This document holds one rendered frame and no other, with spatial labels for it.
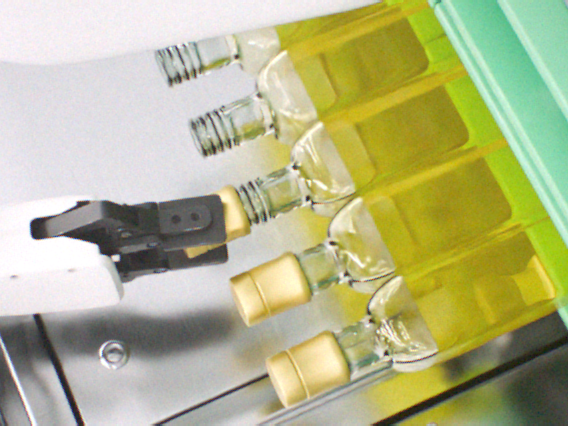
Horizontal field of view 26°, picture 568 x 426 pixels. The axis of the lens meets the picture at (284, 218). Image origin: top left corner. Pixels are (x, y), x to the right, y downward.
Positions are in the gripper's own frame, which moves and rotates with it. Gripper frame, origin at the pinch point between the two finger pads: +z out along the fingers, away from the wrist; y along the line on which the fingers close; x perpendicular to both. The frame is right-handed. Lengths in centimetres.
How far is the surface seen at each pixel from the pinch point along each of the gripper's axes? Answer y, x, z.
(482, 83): 4.2, 5.8, 19.7
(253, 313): 1.0, -6.2, 2.9
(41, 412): -11.9, -7.6, -12.6
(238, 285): 1.5, -4.4, 2.3
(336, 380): 0.8, -11.1, 7.4
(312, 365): 1.7, -10.2, 6.0
